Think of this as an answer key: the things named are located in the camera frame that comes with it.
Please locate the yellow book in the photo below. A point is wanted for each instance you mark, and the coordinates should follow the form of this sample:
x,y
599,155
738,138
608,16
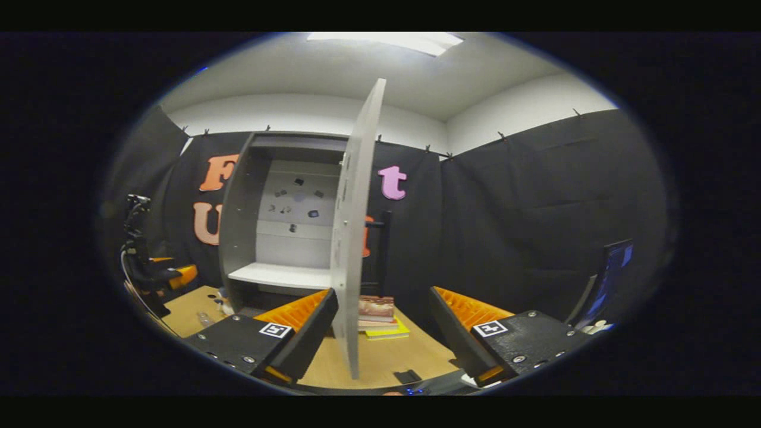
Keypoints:
x,y
392,334

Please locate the small black flat box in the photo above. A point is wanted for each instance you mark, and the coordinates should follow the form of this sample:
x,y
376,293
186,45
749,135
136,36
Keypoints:
x,y
408,376

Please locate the white cabinet door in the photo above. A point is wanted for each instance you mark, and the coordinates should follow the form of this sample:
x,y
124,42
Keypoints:
x,y
357,238

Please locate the wide ceiling panel light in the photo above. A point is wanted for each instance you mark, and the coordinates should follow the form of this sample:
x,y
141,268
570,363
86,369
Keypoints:
x,y
392,41

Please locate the penguin plush toy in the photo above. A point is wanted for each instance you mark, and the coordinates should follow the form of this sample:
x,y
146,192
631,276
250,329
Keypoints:
x,y
226,303

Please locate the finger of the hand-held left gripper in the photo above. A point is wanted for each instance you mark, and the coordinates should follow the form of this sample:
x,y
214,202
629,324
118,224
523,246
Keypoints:
x,y
184,276
162,260

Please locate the grey cabinet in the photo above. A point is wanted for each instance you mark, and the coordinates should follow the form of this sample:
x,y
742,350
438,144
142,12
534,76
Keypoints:
x,y
238,226

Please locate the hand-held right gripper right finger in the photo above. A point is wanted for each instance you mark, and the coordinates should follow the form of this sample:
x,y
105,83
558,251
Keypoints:
x,y
458,339

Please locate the black backdrop cloth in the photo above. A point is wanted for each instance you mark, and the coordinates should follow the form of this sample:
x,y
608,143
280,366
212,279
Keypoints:
x,y
523,238

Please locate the small white object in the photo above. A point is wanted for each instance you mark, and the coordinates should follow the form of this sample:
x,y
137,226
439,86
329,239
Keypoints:
x,y
596,326

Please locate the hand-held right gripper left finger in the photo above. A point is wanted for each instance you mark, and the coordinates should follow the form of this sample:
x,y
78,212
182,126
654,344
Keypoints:
x,y
306,339

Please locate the pale pink book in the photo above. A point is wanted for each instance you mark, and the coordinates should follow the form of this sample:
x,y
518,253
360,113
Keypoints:
x,y
377,324

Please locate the patterned brown book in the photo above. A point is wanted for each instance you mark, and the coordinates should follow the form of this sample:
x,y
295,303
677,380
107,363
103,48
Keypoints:
x,y
376,307

